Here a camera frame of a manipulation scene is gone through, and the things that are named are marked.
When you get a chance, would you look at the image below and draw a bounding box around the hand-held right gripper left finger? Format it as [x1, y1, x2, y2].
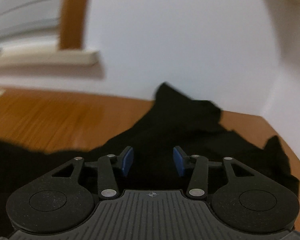
[51, 146, 134, 200]

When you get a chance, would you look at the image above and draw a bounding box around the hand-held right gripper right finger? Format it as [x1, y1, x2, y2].
[173, 145, 253, 200]

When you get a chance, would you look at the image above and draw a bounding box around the black garment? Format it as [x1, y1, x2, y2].
[0, 82, 300, 240]

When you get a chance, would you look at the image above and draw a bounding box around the white window sill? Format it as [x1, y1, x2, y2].
[0, 50, 106, 81]

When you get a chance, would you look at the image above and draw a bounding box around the white window blind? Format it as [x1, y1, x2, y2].
[0, 0, 65, 53]

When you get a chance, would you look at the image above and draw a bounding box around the wooden window frame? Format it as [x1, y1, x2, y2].
[58, 0, 92, 51]

